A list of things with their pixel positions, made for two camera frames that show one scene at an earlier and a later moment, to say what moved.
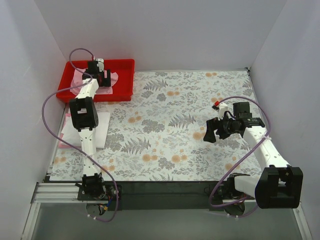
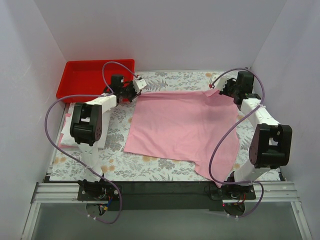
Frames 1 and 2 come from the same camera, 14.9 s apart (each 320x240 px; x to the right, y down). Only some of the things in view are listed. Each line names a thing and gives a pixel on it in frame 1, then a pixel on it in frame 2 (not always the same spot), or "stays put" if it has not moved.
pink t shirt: (77, 80) → (186, 126)
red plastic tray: (122, 90) stays put
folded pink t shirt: (60, 144) stays put
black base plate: (157, 195) stays put
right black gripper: (219, 128) → (225, 88)
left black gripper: (106, 78) → (131, 91)
